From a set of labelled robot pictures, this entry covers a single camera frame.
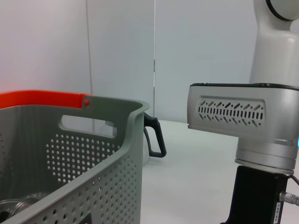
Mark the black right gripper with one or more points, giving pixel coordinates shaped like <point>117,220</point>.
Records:
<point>254,198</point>

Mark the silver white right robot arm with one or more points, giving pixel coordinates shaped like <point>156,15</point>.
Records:
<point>268,46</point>

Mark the glass teacup black sleeve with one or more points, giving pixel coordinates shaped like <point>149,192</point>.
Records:
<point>10,210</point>
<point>30,199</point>

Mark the right wrist camera housing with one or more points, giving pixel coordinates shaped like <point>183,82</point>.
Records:
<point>233,112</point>

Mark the grey perforated plastic storage basket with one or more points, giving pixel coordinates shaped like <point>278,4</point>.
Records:
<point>105,182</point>

